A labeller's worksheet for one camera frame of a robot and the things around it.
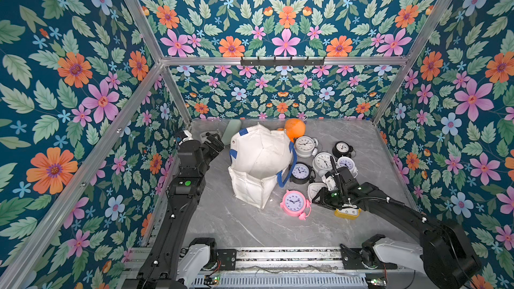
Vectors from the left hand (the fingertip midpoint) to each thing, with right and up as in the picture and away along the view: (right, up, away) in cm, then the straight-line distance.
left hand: (214, 139), depth 75 cm
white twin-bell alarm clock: (+60, -12, +24) cm, 66 cm away
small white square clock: (+41, -23, +16) cm, 49 cm away
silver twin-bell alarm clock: (+39, -4, +28) cm, 49 cm away
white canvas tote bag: (+15, -11, +29) cm, 35 cm away
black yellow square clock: (+51, -28, +1) cm, 58 cm away
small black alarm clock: (+58, -5, +28) cm, 65 cm away
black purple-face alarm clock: (+37, -17, +20) cm, 45 cm away
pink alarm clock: (+32, -29, +11) cm, 44 cm away
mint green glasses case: (0, +7, +37) cm, 38 cm away
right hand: (+41, -26, +9) cm, 49 cm away
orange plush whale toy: (+35, +6, +33) cm, 48 cm away
